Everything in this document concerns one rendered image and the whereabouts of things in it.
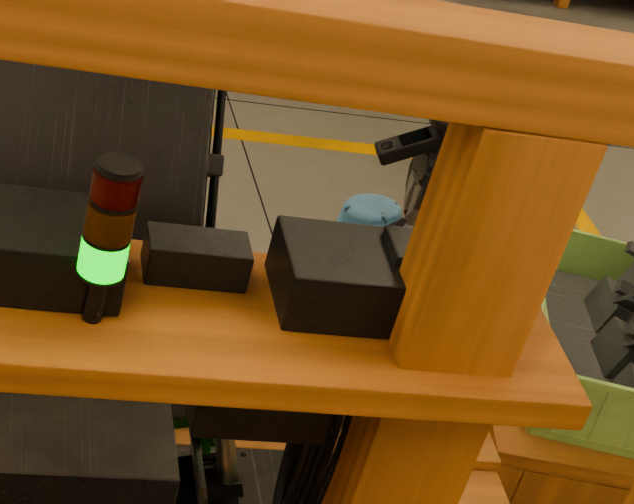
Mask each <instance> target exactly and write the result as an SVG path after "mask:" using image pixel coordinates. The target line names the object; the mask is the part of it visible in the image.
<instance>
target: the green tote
mask: <svg viewBox="0 0 634 504"><path fill-rule="evenodd" d="M626 245H627V242H624V241H620V240H616V239H612V238H608V237H604V236H600V235H596V234H592V233H587V232H583V231H579V230H575V229H573V231H572V234H571V236H570V238H569V241H568V243H567V245H566V248H565V250H564V253H563V255H562V257H561V260H560V262H559V265H558V267H557V269H556V270H559V271H563V272H567V273H571V274H576V275H580V276H584V277H588V278H592V279H596V280H600V281H601V280H602V279H603V278H604V277H605V275H606V276H608V277H610V278H612V279H614V280H616V281H617V280H618V279H619V278H620V277H621V275H622V274H623V273H624V272H625V271H626V270H627V269H628V268H629V267H630V265H631V264H632V263H633V262H634V256H632V255H630V254H628V253H626V252H625V248H626ZM541 309H542V311H543V313H544V315H545V317H546V319H547V320H548V322H549V317H548V311H547V305H546V298H544V300H543V303H542V305H541ZM576 375H577V374H576ZM577 377H578V379H579V381H580V383H581V384H582V386H583V388H584V390H585V392H586V394H587V396H588V398H589V399H590V401H591V403H592V410H591V412H590V414H589V416H588V418H587V420H586V423H585V425H584V427H583V429H582V430H580V431H578V430H563V429H548V428H533V427H526V433H528V434H529V435H534V436H538V437H542V438H546V439H551V440H555V441H559V442H563V443H567V444H572V445H576V446H580V447H584V448H589V449H593V450H597V451H601V452H606V453H610V454H614V455H618V456H622V457H627V458H631V459H634V388H631V387H626V386H622V385H618V384H614V383H610V382H606V381H602V380H597V379H593V378H589V377H585V376H581V375H577Z"/></svg>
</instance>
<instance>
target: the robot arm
mask: <svg viewBox="0 0 634 504"><path fill-rule="evenodd" d="M429 122H430V124H431V126H427V127H424V128H421V129H417V130H414V131H411V132H407V133H404V134H401V135H397V136H394V137H391V138H387V139H384V140H381V141H377V142H376V143H375V145H374V146H375V150H376V153H377V156H378V159H379V161H380V164H381V165H383V166H385V165H388V164H391V163H395V162H398V161H401V160H405V159H408V158H411V157H413V158H412V160H411V163H410V166H409V170H408V175H407V181H406V186H405V187H406V189H405V196H404V207H403V212H404V215H405V218H403V217H402V209H401V207H400V205H398V203H397V202H396V201H394V200H392V199H390V198H388V197H385V196H382V195H377V194H359V195H355V196H352V197H350V198H349V199H347V200H346V201H345V203H344V204H343V206H342V209H341V212H340V214H339V215H338V217H337V221H338V222H346V223H355V224H364V225H373V226H382V227H385V226H386V225H391V226H400V227H409V228H414V225H415V222H416V219H417V216H418V213H419V210H420V207H421V204H422V201H423V198H424V195H425V192H426V189H427V186H428V183H429V180H430V177H431V174H432V171H433V168H434V165H435V162H436V160H437V157H438V154H439V151H440V148H441V145H442V142H443V139H444V136H445V133H446V130H447V127H448V124H449V122H446V121H439V120H432V119H429Z"/></svg>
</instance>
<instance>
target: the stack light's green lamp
mask: <svg viewBox="0 0 634 504"><path fill-rule="evenodd" d="M129 249H130V245H129V247H127V248H126V249H124V250H122V251H118V252H105V251H100V250H97V249H95V248H92V247H91V246H89V245H88V244H87V243H86V242H85V241H84V240H83V238H82V237H81V243H80V249H79V255H78V261H77V267H76V274H77V276H78V277H79V278H80V279H81V280H82V281H83V282H85V283H86V284H89V285H91V286H95V287H100V288H108V287H113V286H116V285H118V284H120V283H121V282H122V281H123V278H124V274H125V269H126V264H127V259H128V254H129Z"/></svg>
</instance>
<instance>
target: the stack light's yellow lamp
mask: <svg viewBox="0 0 634 504"><path fill-rule="evenodd" d="M136 213H137V209H136V210H135V211H134V212H132V213H129V214H126V215H112V214H107V213H104V212H101V211H99V210H97V209H96V208H94V207H93V206H92V205H91V204H90V202H89V199H88V202H87V208H86V214H85V220H84V226H83V232H82V238H83V240H84V241H85V242H86V243H87V244H88V245H89V246H91V247H92V248H95V249H97V250H100V251H105V252H118V251H122V250H124V249H126V248H127V247H129V245H130V243H131V238H132V233H133V228H134V223H135V218H136Z"/></svg>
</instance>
